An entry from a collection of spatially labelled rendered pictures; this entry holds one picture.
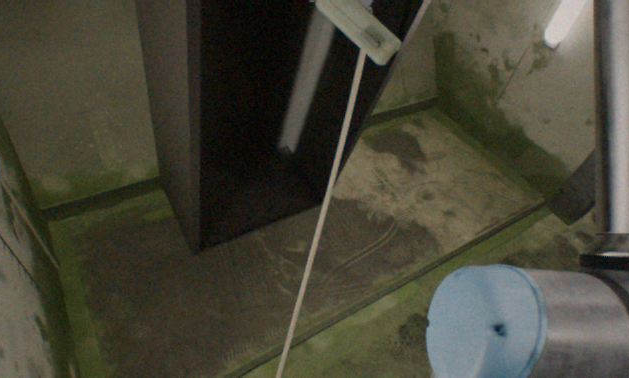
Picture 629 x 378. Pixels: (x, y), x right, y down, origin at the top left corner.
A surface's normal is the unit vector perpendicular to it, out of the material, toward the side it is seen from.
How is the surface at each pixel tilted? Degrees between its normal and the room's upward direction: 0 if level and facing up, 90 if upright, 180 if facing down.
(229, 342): 0
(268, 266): 0
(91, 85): 57
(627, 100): 69
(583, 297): 3
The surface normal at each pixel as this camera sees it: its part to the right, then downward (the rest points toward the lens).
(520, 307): 0.08, -0.58
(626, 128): -0.84, -0.13
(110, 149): 0.51, 0.18
